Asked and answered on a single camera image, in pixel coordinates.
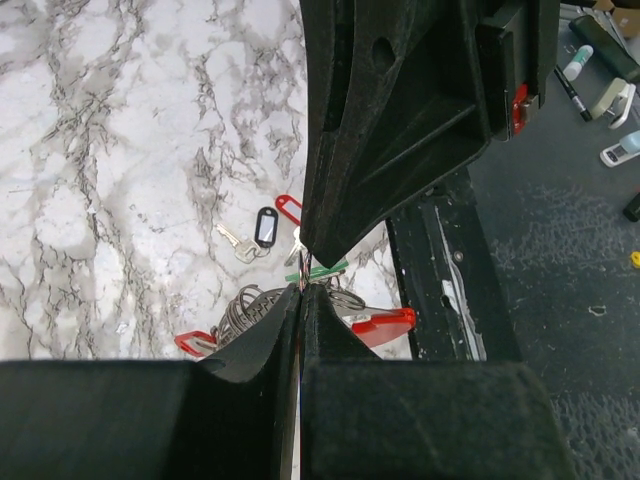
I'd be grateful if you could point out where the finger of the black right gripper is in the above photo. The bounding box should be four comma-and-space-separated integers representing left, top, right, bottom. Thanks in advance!
300, 1, 360, 260

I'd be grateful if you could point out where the white glue bottle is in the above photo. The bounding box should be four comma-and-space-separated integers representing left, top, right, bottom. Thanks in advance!
563, 44, 594, 82

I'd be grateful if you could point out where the metal key organizer red handle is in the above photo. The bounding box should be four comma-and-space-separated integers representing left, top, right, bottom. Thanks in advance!
173, 283, 417, 359

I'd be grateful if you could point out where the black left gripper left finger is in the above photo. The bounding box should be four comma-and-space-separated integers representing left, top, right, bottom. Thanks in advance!
1, 286, 301, 479

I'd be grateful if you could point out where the silver key with green tag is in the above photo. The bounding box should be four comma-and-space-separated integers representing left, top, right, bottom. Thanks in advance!
284, 226, 349, 282

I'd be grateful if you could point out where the white grey stapler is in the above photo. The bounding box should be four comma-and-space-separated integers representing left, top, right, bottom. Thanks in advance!
589, 78, 636, 130

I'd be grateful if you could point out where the black marker pen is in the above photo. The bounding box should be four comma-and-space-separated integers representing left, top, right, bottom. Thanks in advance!
554, 65, 593, 122

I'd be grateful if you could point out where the red tag with key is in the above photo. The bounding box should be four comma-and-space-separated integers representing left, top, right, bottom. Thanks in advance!
275, 194, 302, 226

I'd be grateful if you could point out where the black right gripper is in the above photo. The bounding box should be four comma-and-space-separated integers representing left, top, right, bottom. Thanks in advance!
312, 0, 561, 271

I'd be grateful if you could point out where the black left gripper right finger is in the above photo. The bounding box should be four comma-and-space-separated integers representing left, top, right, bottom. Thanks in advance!
300, 285, 575, 479

